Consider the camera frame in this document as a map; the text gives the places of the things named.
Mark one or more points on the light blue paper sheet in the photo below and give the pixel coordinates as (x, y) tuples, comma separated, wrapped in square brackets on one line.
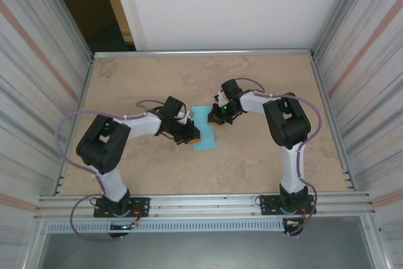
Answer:
[(204, 136)]

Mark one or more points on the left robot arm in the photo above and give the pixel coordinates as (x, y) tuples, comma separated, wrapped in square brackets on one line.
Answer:
[(107, 143)]

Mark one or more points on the grey metal sheet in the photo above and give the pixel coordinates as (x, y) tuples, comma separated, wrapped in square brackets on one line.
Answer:
[(204, 250)]

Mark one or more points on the small circuit board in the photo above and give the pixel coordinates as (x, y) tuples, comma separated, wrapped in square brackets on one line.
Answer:
[(291, 223), (121, 227)]

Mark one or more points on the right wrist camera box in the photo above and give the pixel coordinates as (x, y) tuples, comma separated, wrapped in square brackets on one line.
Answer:
[(222, 97)]

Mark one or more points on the aluminium table edge rail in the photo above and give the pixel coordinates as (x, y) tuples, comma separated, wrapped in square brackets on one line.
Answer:
[(323, 92), (85, 86), (204, 53)]

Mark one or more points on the long aluminium mounting rail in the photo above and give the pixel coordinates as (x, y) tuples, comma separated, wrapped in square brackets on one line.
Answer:
[(204, 206)]

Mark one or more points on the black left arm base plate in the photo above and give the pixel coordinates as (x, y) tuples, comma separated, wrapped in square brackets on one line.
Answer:
[(140, 207)]

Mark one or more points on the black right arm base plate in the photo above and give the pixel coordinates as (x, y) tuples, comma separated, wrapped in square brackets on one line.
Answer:
[(269, 206)]

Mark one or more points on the cream door frame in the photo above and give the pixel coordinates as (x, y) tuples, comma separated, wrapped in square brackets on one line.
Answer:
[(121, 14)]

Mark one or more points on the aluminium frame post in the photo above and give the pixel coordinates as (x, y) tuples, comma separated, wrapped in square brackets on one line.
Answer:
[(337, 14), (66, 14)]

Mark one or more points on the aluminium frame leg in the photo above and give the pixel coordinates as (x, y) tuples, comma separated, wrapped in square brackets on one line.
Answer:
[(36, 243), (373, 243)]

